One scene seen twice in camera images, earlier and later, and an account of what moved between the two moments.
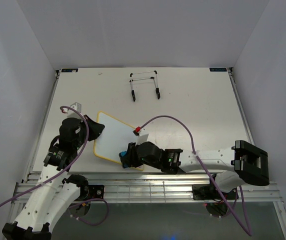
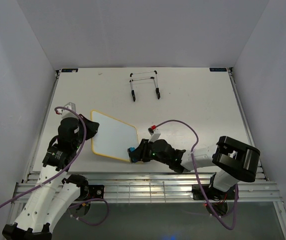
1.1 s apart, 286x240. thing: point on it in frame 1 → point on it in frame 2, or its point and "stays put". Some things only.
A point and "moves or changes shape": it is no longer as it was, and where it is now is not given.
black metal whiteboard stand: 157,89 stays put
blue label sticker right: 218,69 stays put
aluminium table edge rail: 160,188 stays put
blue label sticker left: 69,70 stays put
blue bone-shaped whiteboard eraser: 123,157 moves or changes shape
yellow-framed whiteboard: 115,137 moves or changes shape
